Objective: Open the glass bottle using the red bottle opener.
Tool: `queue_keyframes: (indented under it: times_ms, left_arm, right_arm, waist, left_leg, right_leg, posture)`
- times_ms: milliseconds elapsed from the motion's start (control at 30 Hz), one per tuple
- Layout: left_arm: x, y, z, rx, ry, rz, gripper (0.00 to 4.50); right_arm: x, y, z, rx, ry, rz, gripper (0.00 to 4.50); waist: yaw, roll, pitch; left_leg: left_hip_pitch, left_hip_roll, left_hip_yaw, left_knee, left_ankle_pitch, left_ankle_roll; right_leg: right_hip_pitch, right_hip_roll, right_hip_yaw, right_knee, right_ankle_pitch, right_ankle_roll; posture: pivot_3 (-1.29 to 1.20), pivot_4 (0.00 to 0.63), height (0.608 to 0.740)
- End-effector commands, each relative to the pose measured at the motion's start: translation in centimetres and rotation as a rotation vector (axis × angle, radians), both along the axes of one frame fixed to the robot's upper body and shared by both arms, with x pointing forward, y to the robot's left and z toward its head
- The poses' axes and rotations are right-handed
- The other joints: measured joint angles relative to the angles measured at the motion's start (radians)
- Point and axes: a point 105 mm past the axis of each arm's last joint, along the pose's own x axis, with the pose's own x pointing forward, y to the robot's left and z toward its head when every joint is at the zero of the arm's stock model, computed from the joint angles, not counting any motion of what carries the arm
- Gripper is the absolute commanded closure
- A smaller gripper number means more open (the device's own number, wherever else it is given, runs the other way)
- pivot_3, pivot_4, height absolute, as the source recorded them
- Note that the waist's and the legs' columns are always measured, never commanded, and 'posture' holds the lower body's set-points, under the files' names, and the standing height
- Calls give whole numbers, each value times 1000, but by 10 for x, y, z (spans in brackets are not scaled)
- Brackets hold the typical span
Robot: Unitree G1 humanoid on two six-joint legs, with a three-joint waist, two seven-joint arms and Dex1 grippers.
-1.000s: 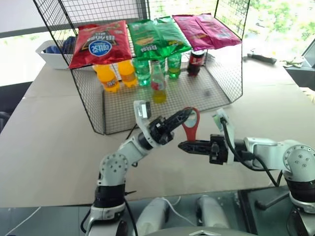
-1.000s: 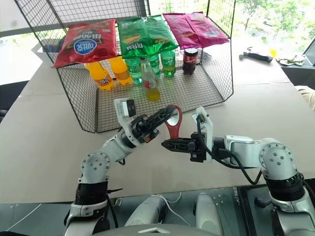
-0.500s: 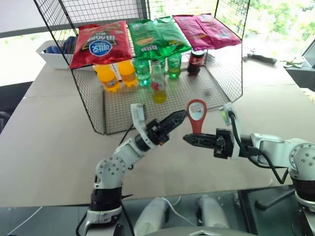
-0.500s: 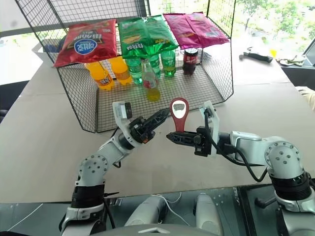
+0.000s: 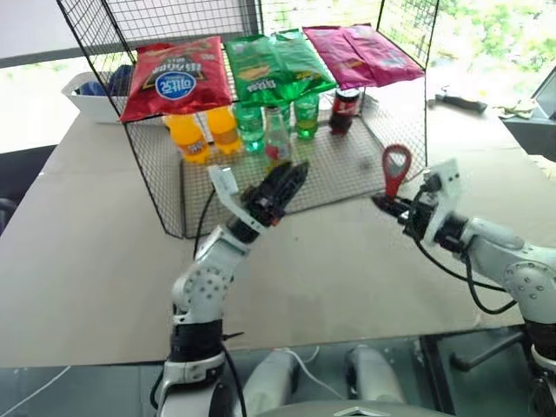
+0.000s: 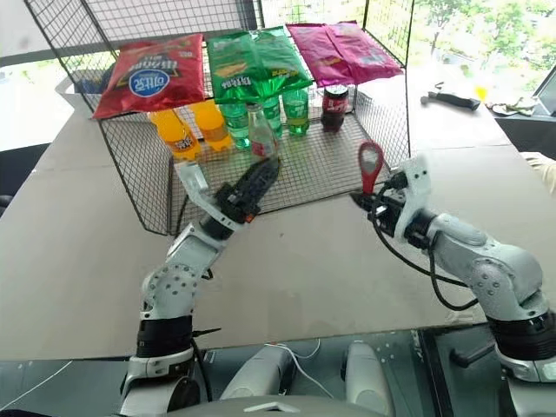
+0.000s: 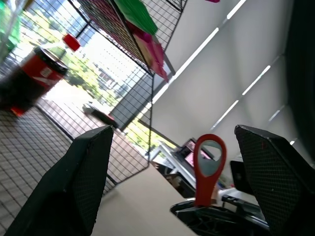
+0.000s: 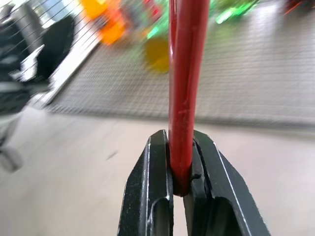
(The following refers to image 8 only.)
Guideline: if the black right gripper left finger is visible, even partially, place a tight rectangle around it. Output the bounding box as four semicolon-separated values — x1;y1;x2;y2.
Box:
117;129;174;236

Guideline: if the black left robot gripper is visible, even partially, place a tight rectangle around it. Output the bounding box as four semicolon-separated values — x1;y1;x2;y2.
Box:
0;11;76;83

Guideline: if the yellow round object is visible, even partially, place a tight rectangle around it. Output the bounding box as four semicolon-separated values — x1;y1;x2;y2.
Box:
144;38;171;74

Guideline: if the grey woven table mat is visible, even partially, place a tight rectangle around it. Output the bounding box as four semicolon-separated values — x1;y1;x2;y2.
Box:
48;7;315;128

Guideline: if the orange plastic object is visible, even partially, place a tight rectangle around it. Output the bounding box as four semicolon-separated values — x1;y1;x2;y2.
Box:
81;0;131;45

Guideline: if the green glass bottle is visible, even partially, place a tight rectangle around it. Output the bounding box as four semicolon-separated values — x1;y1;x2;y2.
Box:
137;0;261;41

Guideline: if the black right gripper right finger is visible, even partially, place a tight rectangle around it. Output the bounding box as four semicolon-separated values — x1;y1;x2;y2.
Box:
183;130;272;236

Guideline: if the red plastic rod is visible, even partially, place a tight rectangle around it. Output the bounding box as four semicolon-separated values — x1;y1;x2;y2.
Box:
167;0;212;197

